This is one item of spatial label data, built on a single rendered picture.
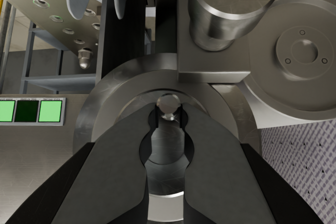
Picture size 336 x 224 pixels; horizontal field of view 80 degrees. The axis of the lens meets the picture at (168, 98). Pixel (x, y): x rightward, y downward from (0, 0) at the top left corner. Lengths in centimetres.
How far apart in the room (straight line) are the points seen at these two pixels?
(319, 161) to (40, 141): 55
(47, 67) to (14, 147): 275
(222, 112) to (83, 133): 11
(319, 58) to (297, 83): 3
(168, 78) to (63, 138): 43
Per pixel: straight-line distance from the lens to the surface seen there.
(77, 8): 21
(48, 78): 224
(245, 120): 17
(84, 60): 56
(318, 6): 25
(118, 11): 19
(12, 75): 370
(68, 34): 51
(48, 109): 58
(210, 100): 16
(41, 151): 59
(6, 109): 65
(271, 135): 40
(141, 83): 17
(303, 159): 33
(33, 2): 43
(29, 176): 61
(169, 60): 17
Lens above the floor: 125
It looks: 11 degrees down
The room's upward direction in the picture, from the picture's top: 180 degrees counter-clockwise
